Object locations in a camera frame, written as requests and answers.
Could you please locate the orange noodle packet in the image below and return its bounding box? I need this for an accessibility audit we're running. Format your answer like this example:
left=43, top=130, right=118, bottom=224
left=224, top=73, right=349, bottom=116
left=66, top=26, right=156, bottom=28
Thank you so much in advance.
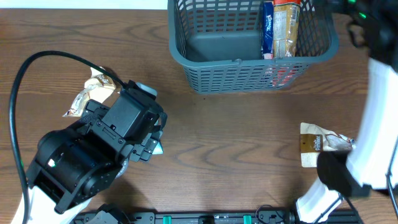
left=273, top=0, right=300, bottom=58

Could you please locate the teal wrapped packet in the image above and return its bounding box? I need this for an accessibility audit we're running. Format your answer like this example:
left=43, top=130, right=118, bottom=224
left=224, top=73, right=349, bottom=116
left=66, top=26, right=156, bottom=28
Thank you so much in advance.
left=152, top=141, right=164, bottom=155

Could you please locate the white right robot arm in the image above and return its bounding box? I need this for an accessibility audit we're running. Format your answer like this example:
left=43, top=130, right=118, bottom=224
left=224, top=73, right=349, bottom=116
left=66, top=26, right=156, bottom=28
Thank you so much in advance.
left=285, top=0, right=397, bottom=223

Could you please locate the beige dried mushroom bag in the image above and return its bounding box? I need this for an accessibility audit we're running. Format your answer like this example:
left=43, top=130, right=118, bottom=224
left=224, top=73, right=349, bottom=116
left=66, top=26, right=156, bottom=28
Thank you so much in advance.
left=300, top=123, right=356, bottom=168

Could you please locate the grey plastic basket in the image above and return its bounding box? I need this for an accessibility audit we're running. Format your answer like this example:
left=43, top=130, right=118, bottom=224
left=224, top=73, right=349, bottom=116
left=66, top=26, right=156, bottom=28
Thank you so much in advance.
left=167, top=0, right=338, bottom=94

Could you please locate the crumpled beige snack bag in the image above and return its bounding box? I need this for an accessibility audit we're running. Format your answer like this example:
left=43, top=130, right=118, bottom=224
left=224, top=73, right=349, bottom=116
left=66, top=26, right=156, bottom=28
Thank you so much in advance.
left=63, top=67, right=116, bottom=117

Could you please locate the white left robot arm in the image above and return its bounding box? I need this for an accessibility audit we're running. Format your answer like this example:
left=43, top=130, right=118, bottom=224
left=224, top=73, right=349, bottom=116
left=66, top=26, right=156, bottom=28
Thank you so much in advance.
left=12, top=81, right=167, bottom=223

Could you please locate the blue tissue pack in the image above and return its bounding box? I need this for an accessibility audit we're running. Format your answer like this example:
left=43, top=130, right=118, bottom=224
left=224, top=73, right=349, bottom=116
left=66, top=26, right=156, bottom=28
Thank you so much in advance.
left=262, top=1, right=274, bottom=60

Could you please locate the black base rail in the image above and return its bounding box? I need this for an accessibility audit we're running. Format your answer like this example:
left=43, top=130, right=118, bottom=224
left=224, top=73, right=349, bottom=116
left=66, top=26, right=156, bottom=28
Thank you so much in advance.
left=71, top=203, right=361, bottom=224

